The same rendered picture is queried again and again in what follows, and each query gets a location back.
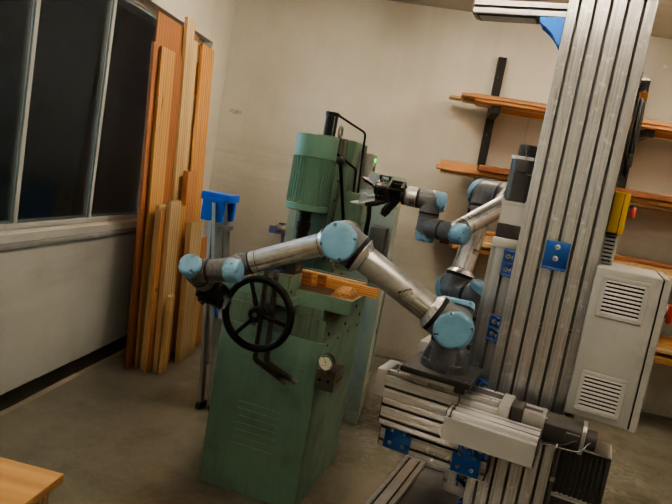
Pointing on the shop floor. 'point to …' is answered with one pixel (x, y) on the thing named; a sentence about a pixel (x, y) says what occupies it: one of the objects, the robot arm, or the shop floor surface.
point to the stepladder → (216, 246)
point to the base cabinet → (273, 417)
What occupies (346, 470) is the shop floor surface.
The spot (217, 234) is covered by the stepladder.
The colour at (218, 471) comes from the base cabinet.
